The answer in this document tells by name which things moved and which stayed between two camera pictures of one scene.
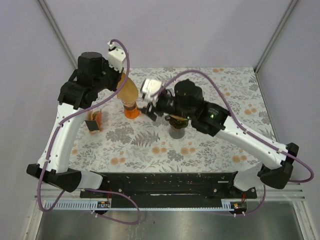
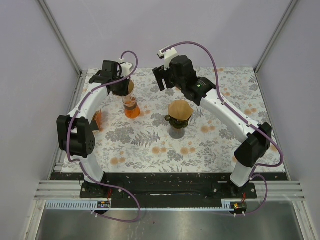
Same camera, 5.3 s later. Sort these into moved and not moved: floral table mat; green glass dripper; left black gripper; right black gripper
Moved: right black gripper; left black gripper
Not moved: floral table mat; green glass dripper
